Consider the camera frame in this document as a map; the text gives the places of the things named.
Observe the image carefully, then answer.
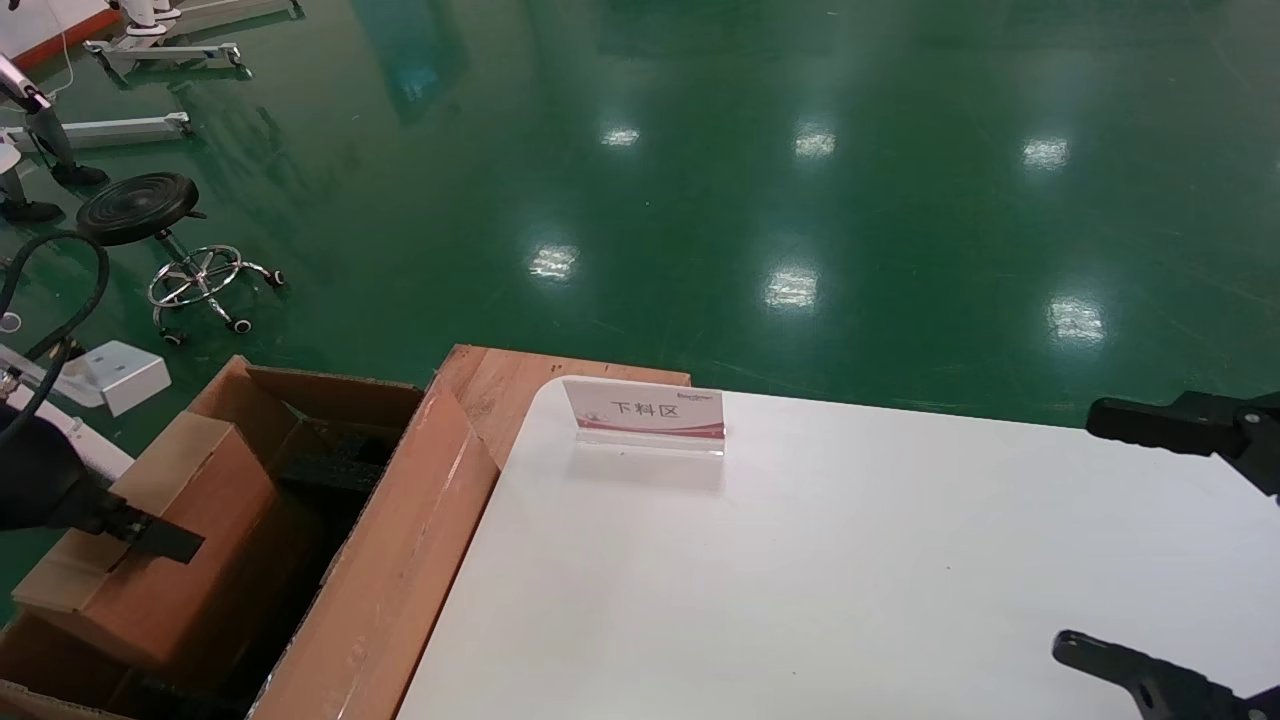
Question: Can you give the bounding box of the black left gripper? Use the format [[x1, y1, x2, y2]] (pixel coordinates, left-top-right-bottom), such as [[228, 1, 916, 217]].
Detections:
[[0, 400, 206, 566]]

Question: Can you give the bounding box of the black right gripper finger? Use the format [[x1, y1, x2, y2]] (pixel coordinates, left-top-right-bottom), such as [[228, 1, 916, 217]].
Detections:
[[1051, 630, 1280, 720], [1086, 390, 1280, 501]]

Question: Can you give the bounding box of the small cardboard box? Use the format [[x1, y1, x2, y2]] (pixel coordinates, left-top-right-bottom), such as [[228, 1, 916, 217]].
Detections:
[[12, 410, 321, 671]]

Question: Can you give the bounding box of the large cardboard box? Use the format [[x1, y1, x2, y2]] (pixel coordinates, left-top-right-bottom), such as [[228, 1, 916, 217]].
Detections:
[[0, 355, 501, 720]]

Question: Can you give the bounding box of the black foam block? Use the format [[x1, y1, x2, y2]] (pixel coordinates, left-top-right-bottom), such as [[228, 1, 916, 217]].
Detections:
[[275, 420, 401, 496]]

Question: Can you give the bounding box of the black stool with chrome base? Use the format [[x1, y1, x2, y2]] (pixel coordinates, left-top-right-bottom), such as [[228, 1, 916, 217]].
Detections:
[[76, 172, 286, 346]]

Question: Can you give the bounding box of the white metal stand base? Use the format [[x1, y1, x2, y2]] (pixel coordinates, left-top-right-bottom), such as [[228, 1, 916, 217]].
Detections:
[[83, 40, 251, 86], [110, 0, 306, 36], [0, 112, 191, 151]]

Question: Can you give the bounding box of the acrylic sign with red stripe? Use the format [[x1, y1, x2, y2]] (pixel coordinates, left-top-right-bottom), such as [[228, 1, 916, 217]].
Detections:
[[561, 377, 727, 459]]

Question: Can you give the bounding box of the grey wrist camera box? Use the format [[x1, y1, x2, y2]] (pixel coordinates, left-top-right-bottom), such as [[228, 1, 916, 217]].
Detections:
[[55, 340, 173, 418]]

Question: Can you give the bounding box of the thick black corrugated cable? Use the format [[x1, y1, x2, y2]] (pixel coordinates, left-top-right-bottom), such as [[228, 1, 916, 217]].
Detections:
[[0, 232, 111, 451]]

